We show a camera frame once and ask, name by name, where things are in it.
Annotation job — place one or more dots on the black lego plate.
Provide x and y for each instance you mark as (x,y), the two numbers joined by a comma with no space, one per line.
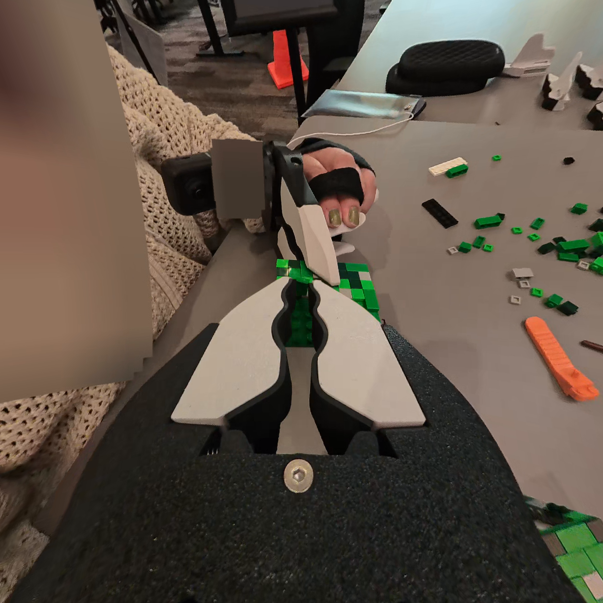
(439,213)

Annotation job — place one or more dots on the black zipper case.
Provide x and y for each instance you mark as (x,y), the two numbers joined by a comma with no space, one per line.
(443,61)

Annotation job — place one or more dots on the black desk frame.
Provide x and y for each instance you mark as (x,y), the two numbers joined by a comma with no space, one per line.
(296,94)

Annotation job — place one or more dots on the grey panel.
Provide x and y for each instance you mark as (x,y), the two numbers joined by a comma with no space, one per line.
(141,42)

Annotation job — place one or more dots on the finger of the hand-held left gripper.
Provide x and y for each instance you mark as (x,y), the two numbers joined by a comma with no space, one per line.
(286,202)
(320,249)

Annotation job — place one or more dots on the brown lego bar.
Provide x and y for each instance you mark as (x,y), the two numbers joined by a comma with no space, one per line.
(592,346)

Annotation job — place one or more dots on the grey lego piece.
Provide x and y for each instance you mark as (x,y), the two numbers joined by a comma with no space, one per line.
(522,273)

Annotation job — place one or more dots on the green lego bricks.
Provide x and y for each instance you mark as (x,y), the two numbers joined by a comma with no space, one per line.
(572,245)

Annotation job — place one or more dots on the orange brick separator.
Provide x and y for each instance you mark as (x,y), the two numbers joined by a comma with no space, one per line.
(551,353)

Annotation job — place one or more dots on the cream knit sweater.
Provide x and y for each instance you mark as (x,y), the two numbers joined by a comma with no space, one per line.
(37,424)

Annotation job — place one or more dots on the white lego plate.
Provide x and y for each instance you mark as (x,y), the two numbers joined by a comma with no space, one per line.
(443,167)

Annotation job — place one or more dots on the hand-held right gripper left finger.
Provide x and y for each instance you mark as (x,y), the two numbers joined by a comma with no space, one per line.
(235,367)

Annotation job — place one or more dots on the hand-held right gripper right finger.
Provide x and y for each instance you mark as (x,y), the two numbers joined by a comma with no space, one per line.
(367,372)

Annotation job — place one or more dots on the person's left forearm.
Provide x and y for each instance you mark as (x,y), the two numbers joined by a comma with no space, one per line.
(160,141)

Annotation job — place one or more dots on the large green pixelated lego build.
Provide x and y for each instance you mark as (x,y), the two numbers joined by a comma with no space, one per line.
(579,560)

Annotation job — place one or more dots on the green lego plate assembly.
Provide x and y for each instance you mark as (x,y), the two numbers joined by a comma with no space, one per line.
(362,292)

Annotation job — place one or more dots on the person's left hand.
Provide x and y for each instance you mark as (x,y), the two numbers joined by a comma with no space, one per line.
(337,162)

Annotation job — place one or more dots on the orange traffic cone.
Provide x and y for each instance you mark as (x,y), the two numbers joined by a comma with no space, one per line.
(285,61)

